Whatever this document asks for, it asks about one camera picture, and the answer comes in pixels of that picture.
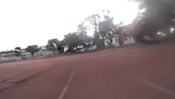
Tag row of trees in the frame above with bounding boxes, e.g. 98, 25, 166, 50
10, 5, 136, 63

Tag low white building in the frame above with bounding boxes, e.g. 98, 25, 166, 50
102, 32, 137, 50

